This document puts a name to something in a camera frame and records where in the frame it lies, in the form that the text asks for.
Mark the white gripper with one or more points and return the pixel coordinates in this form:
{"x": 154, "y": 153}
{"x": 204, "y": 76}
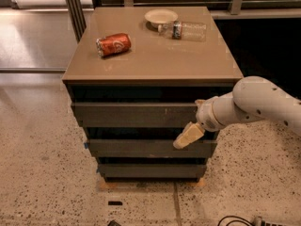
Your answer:
{"x": 205, "y": 116}

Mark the grey top drawer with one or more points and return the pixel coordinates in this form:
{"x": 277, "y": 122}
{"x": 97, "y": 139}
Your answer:
{"x": 134, "y": 115}

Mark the grey drawer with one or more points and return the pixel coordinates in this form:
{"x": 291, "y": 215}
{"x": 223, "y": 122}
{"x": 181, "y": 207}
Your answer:
{"x": 143, "y": 148}
{"x": 151, "y": 171}
{"x": 134, "y": 115}

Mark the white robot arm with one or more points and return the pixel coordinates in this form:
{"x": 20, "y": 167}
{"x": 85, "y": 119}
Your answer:
{"x": 253, "y": 98}

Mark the grey drawer cabinet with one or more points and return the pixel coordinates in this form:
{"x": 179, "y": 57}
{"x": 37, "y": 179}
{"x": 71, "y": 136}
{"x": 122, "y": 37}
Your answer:
{"x": 154, "y": 70}

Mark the grey middle drawer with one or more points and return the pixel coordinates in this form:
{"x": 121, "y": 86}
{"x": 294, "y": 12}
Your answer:
{"x": 143, "y": 148}

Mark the grey bottom drawer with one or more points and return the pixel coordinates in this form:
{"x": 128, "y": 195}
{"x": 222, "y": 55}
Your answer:
{"x": 151, "y": 171}

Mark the clear plastic bottle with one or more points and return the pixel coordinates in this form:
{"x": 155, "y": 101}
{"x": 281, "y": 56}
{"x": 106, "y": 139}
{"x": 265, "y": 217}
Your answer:
{"x": 179, "y": 30}

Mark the white shallow bowl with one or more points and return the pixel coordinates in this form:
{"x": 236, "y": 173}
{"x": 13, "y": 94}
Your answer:
{"x": 160, "y": 16}

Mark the red soda can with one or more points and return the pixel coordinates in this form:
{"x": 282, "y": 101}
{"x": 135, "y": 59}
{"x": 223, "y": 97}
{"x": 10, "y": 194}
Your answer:
{"x": 113, "y": 44}

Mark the blue tape piece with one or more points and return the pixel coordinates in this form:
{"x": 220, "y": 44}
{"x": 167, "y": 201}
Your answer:
{"x": 86, "y": 145}

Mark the dark metal post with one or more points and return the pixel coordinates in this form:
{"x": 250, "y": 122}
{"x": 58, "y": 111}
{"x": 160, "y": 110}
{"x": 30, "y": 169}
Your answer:
{"x": 77, "y": 17}

